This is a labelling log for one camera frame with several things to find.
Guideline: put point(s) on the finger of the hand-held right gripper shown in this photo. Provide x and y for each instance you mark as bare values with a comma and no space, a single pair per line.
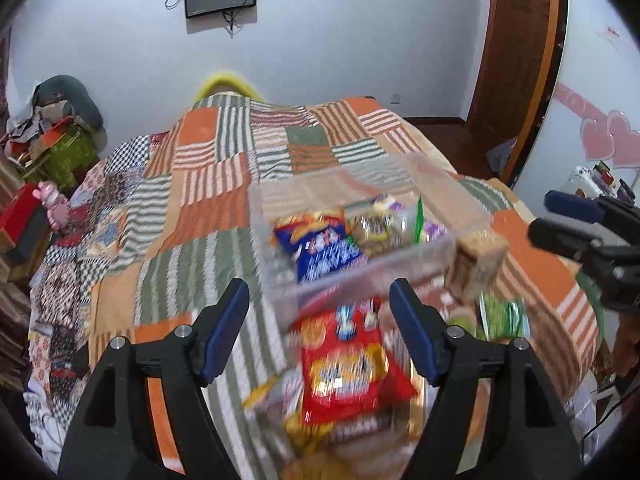
560,237
570,206

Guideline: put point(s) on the green and purple snack packet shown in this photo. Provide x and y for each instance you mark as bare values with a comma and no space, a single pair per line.
425,227

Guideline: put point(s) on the pink heart wall stickers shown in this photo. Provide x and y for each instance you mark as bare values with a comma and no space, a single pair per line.
607,137

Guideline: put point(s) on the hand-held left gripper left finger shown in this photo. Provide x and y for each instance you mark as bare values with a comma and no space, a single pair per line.
227,332

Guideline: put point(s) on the yellow and white snack packet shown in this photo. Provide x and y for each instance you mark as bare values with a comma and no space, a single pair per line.
272,390

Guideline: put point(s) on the brown and yellow snack packet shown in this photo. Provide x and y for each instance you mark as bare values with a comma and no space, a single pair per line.
377,232

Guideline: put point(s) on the striped patchwork blanket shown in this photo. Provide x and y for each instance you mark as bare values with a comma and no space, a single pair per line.
200,210

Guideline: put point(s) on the grey-green cushion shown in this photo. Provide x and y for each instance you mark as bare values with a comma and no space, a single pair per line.
70,97

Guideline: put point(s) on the brown wooden door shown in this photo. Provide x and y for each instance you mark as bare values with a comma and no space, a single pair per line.
515,45

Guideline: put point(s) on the white appliance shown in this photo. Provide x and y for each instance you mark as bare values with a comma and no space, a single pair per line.
582,180

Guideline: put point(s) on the green patterned bag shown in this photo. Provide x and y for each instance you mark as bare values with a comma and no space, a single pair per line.
65,157

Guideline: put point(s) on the tan cracker packet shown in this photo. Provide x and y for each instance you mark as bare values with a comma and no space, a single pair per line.
477,262

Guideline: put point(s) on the yellow pillow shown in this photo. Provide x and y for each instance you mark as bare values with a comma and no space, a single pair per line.
227,85

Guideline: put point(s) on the red snack packet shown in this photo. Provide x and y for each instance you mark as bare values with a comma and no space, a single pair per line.
350,370

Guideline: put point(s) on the clear plastic container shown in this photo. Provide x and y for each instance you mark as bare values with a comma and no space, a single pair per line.
280,255

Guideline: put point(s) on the white wall outlet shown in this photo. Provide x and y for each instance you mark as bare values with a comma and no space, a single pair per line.
396,98

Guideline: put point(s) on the pink toy bear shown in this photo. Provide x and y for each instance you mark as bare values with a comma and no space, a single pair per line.
52,205

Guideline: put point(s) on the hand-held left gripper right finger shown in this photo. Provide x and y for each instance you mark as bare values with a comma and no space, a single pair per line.
414,332

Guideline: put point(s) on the blue snack packet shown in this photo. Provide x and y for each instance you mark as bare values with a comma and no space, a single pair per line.
322,250

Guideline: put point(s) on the red box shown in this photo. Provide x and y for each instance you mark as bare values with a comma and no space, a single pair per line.
22,220

